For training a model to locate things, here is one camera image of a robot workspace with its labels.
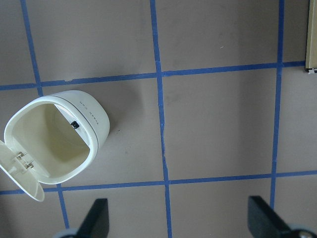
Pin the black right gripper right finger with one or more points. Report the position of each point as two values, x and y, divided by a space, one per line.
263 222

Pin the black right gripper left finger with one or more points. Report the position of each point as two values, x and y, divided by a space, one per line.
96 223

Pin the white trash can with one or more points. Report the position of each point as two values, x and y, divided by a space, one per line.
52 139

